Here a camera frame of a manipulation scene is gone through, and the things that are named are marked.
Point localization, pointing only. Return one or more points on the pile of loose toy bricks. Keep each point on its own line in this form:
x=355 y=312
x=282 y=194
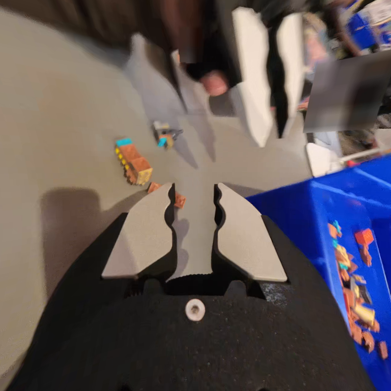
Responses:
x=354 y=305

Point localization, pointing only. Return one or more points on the blue plastic bin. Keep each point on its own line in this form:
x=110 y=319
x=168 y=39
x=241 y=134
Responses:
x=290 y=213

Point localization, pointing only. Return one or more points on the orange yellow brick train model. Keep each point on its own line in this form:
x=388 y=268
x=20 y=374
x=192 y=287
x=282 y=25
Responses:
x=134 y=158

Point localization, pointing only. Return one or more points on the person's left hand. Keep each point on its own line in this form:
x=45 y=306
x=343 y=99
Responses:
x=213 y=84

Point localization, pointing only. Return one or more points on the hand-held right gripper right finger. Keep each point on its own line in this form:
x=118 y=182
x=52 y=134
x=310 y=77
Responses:
x=244 y=241

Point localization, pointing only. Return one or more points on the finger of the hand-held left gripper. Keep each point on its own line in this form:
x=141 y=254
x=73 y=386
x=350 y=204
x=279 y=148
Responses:
x=293 y=76
x=253 y=91

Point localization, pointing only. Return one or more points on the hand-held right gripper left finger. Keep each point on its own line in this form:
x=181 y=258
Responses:
x=143 y=238

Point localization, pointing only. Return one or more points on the small grey brick model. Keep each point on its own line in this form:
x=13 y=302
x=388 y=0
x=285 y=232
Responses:
x=163 y=134

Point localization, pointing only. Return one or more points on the person's left forearm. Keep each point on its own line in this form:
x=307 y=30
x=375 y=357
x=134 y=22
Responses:
x=107 y=15

